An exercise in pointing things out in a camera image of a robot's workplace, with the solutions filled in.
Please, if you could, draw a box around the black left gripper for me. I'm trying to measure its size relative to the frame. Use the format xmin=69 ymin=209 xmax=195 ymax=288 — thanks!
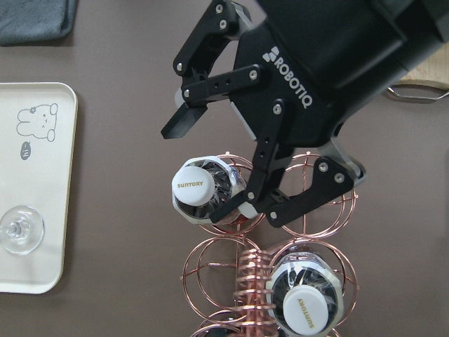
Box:
xmin=230 ymin=1 xmax=448 ymax=176

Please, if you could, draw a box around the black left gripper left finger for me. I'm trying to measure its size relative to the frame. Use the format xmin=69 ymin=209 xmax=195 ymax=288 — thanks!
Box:
xmin=161 ymin=1 xmax=267 ymax=139

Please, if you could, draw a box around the cream rectangular tray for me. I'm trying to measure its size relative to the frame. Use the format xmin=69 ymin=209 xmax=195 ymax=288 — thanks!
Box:
xmin=1 ymin=82 xmax=78 ymax=294

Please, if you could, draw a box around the grey folded cloth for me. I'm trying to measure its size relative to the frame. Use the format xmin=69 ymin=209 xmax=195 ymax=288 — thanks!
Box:
xmin=1 ymin=1 xmax=78 ymax=46

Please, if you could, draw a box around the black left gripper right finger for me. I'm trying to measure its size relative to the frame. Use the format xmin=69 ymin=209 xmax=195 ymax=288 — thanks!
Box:
xmin=210 ymin=99 xmax=354 ymax=227

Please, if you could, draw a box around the copper wire bottle basket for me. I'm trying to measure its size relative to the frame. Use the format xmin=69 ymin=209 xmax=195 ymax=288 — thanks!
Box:
xmin=181 ymin=153 xmax=359 ymax=336

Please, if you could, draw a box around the clear wine glass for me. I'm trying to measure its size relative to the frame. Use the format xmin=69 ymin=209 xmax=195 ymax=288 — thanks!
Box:
xmin=1 ymin=205 xmax=45 ymax=256

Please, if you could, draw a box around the wooden cutting board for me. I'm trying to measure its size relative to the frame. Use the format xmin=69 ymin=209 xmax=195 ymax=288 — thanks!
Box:
xmin=387 ymin=62 xmax=448 ymax=103

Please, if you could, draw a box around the tea bottle white cap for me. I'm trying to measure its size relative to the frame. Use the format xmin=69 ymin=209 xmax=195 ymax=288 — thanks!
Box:
xmin=171 ymin=156 xmax=246 ymax=225

